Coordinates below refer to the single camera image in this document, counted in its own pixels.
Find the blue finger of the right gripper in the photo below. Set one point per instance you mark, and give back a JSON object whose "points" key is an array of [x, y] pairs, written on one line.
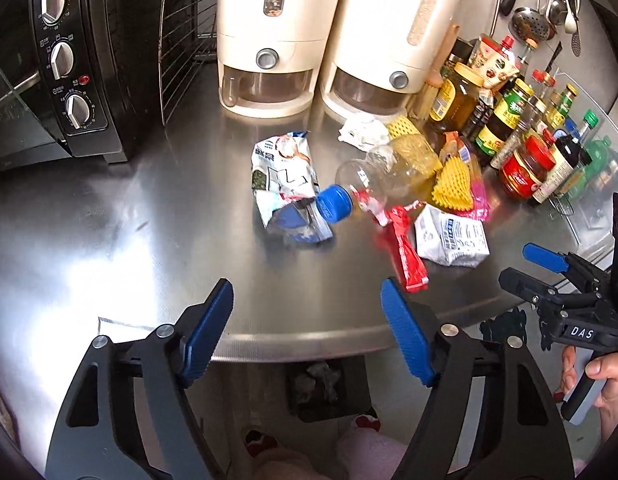
{"points": [[525, 286], [552, 261]]}

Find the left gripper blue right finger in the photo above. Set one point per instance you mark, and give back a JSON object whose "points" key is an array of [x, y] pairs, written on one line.
{"points": [[414, 328]]}

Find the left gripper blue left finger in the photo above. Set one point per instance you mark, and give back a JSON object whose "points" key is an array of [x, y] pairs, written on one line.
{"points": [[203, 326]]}

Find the white printed packet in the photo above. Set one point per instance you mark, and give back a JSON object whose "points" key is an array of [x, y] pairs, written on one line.
{"points": [[450, 240]]}

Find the red plastic wrapper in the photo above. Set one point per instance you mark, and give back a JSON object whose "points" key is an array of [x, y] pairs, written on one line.
{"points": [[408, 264]]}

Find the yellow foam fruit net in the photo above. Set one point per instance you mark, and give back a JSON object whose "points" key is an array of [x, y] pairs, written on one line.
{"points": [[453, 188]]}

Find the orange pink candy bag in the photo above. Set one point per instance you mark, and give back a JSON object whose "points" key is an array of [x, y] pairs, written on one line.
{"points": [[456, 146]]}

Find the clear plastic bottle blue cap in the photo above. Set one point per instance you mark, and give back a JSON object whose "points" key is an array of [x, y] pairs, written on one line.
{"points": [[388, 175]]}

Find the white blue snack wrapper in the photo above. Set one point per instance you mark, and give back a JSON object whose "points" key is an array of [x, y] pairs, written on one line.
{"points": [[285, 187]]}

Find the white tissue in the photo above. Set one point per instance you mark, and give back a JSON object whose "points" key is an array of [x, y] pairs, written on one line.
{"points": [[364, 132]]}

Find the black trash bin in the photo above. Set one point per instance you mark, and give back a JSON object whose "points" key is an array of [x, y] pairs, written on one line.
{"points": [[322, 390]]}

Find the black cat sticker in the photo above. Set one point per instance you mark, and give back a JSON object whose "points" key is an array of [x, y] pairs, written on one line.
{"points": [[506, 328]]}

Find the right red slipper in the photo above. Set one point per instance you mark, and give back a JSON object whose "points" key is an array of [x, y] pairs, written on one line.
{"points": [[366, 421]]}

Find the red slipper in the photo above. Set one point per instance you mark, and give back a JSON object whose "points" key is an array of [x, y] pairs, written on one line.
{"points": [[257, 442], [366, 421]]}

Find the red chili sauce jar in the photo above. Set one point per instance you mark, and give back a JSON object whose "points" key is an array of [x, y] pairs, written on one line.
{"points": [[526, 168]]}

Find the clear plastic storage bin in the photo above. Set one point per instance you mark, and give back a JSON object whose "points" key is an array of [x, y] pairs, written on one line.
{"points": [[580, 214]]}

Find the left red slipper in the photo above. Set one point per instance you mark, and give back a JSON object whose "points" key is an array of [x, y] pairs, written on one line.
{"points": [[257, 442]]}

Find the dark soy sauce bottle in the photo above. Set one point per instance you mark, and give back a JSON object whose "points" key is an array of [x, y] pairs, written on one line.
{"points": [[566, 153]]}

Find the green plastic bottle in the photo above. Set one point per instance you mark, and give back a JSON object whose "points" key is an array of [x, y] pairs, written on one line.
{"points": [[594, 159]]}

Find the person's pink right leg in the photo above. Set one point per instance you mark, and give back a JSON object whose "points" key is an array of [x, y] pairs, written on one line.
{"points": [[367, 454]]}

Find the person's pink leg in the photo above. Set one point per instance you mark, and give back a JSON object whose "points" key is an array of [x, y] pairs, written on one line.
{"points": [[367, 454], [284, 464]]}

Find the person's pink left leg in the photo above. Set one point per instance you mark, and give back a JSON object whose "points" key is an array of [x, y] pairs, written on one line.
{"points": [[284, 464]]}

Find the spice shaker metal lid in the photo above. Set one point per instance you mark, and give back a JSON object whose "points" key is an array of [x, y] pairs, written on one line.
{"points": [[515, 139]]}

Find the oyster sauce bottle green label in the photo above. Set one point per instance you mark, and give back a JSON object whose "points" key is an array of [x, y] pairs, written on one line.
{"points": [[502, 122]]}

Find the honey jar yellow lid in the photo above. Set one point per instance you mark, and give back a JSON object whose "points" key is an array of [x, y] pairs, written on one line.
{"points": [[455, 100]]}

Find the red cap sauce pouch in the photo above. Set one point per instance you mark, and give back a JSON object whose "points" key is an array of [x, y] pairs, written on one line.
{"points": [[494, 61]]}

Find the hanging skimmer ladle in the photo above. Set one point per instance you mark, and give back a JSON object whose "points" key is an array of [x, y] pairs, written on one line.
{"points": [[531, 23]]}

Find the cream grain dispenser right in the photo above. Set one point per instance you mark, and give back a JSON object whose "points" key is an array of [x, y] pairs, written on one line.
{"points": [[379, 54]]}

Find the cream grain dispenser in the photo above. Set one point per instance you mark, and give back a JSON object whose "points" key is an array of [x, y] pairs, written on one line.
{"points": [[379, 54], [270, 53]]}

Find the black toaster oven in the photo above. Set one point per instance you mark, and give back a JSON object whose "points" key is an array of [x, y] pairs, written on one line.
{"points": [[78, 78]]}

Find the cream grain dispenser left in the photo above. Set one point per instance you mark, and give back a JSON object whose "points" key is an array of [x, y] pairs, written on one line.
{"points": [[270, 53]]}

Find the wire oven rack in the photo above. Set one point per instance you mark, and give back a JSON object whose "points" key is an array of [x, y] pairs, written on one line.
{"points": [[187, 41]]}

